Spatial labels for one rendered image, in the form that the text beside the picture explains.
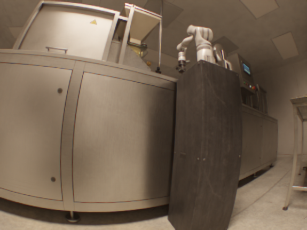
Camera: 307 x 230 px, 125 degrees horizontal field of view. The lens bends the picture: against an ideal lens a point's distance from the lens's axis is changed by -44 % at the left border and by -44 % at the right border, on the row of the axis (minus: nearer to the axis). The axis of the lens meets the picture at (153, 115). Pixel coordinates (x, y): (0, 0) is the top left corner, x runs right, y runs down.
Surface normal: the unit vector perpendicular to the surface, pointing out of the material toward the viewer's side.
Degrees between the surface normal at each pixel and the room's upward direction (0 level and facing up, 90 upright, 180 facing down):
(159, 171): 90
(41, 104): 90
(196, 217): 90
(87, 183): 90
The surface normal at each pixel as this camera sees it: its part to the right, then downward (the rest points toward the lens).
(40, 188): 0.45, -0.11
